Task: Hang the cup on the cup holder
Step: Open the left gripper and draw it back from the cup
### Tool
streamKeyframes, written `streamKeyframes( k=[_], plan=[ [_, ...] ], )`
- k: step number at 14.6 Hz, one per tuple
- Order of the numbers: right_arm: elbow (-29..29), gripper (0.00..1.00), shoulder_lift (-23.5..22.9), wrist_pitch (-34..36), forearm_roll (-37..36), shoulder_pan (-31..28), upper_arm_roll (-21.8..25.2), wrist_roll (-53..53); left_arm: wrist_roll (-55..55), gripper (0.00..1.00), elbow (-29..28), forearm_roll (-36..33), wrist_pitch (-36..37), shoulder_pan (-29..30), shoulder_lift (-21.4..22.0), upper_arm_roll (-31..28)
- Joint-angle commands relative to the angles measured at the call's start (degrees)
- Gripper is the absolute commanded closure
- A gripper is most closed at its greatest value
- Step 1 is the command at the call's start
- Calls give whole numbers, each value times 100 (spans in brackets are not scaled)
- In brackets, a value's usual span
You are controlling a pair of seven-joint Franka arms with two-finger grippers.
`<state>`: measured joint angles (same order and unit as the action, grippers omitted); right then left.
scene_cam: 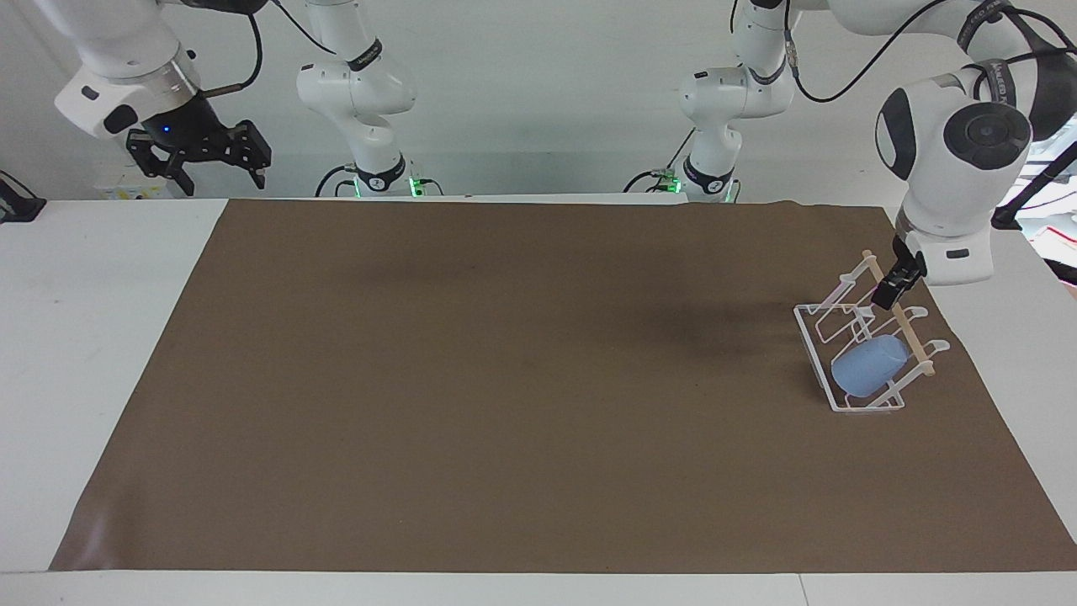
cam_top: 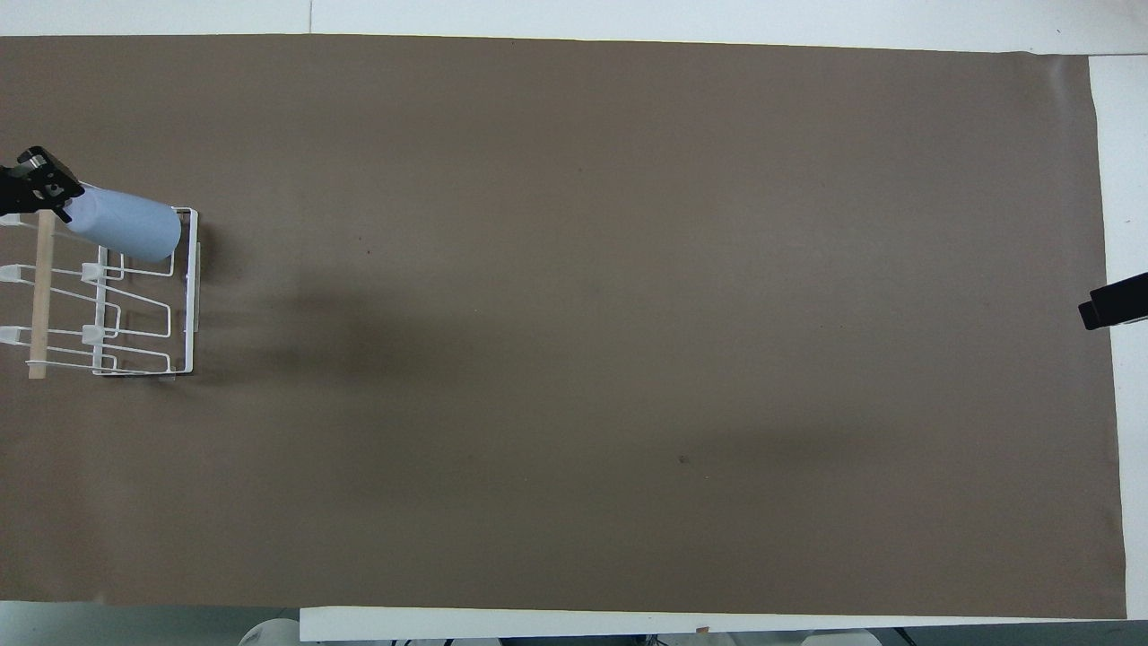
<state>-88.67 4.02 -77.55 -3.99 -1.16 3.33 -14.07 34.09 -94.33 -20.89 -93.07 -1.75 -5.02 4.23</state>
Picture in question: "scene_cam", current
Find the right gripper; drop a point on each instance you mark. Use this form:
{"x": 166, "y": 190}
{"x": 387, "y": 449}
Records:
{"x": 181, "y": 126}

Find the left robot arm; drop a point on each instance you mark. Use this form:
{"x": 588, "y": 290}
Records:
{"x": 951, "y": 194}

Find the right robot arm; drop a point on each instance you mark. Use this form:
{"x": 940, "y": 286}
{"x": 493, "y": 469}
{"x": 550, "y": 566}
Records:
{"x": 370, "y": 93}

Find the light blue cup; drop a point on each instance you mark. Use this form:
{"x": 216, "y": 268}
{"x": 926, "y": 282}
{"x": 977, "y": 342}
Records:
{"x": 867, "y": 369}

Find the black stand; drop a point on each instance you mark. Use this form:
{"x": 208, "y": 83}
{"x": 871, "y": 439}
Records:
{"x": 1006, "y": 217}
{"x": 17, "y": 209}

